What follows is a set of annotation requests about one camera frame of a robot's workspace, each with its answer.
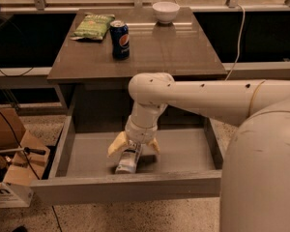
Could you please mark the blue pepsi can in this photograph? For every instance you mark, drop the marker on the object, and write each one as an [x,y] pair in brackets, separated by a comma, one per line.
[119,32]

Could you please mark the white bowl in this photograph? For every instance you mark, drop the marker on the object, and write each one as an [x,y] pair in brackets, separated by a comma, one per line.
[165,12]

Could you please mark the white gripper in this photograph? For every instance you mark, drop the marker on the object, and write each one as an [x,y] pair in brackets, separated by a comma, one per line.
[138,132]

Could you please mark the cardboard box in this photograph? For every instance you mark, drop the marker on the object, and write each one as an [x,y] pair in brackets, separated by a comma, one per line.
[18,169]

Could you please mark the blue label plastic bottle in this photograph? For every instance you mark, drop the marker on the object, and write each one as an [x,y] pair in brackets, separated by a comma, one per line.
[129,159]

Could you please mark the black handled tool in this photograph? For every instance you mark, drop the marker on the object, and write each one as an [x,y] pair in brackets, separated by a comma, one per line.
[24,149]

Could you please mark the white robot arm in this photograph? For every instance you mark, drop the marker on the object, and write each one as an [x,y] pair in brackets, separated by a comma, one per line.
[255,178]

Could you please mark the green chip bag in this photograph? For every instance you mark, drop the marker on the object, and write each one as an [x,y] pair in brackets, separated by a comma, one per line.
[93,27]

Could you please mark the open grey top drawer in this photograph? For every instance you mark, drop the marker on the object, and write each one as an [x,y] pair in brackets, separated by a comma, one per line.
[188,166]

